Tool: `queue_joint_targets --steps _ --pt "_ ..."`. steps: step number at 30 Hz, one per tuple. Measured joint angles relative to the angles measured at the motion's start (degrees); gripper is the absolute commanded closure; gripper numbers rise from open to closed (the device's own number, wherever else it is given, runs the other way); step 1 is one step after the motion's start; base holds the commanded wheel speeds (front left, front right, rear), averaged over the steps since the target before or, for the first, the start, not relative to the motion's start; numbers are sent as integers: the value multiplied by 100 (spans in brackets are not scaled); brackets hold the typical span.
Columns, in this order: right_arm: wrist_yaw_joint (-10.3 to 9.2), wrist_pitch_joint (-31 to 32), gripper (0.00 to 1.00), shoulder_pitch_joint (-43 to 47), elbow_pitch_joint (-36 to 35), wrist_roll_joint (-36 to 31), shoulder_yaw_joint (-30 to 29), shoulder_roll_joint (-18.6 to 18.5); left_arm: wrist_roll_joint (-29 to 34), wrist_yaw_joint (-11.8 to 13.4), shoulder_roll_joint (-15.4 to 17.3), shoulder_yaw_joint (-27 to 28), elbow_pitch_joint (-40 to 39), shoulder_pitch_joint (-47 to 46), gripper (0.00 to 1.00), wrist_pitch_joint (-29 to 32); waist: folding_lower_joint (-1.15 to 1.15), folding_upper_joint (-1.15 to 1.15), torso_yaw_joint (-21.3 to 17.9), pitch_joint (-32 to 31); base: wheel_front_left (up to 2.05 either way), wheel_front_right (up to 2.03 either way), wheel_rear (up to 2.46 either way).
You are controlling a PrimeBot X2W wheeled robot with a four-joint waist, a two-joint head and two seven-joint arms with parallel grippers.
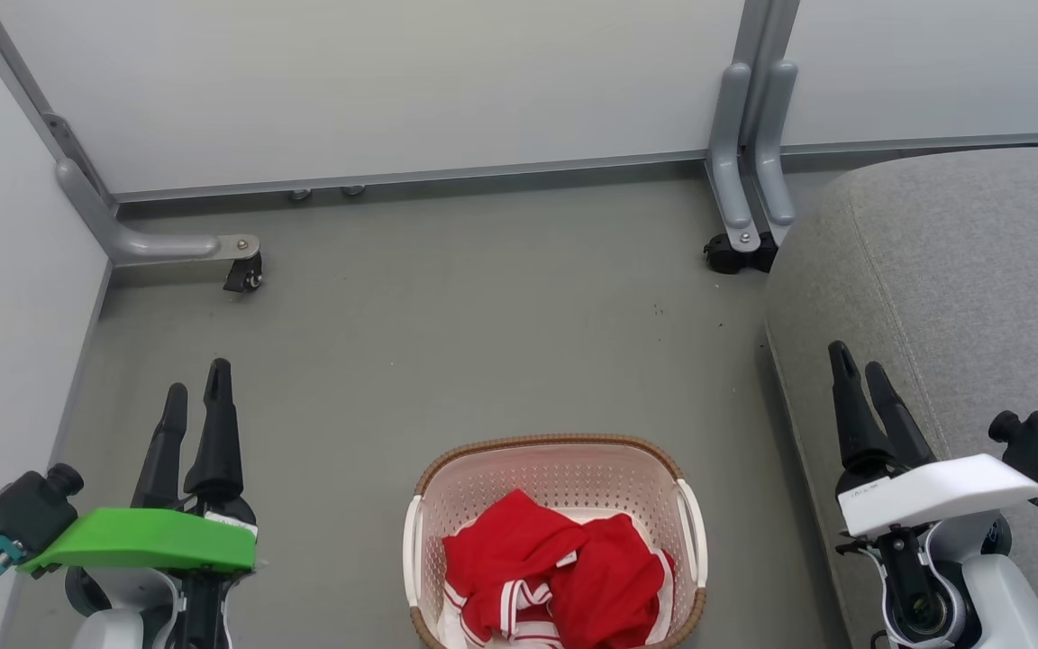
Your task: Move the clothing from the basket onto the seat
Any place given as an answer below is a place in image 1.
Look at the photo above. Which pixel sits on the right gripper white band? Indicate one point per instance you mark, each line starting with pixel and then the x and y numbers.
pixel 942 491

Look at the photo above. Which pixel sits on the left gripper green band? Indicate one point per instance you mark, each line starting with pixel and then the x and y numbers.
pixel 150 541

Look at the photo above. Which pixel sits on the red garment with white panels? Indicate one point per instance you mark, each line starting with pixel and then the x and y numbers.
pixel 614 577

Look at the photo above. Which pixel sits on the red garment with striped trim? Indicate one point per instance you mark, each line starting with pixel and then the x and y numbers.
pixel 501 563

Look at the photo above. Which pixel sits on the grey fabric sofa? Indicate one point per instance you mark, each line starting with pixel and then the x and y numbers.
pixel 960 288

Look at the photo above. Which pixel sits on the black caster wheel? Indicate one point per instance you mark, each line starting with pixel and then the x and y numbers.
pixel 735 255
pixel 244 273

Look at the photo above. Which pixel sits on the long grey partition foot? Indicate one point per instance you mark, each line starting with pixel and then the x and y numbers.
pixel 159 245

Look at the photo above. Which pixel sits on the small grey floor glide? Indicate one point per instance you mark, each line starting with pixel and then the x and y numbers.
pixel 353 190
pixel 300 194

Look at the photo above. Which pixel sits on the tall grey partition foot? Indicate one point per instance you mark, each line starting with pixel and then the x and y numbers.
pixel 776 153
pixel 728 162

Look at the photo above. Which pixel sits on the white perforated laundry basket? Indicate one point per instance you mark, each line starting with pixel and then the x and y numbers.
pixel 564 473

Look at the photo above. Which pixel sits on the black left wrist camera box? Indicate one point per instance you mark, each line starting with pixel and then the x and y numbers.
pixel 23 509

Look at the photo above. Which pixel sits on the grey partition post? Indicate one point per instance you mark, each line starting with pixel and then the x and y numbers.
pixel 23 81
pixel 769 36

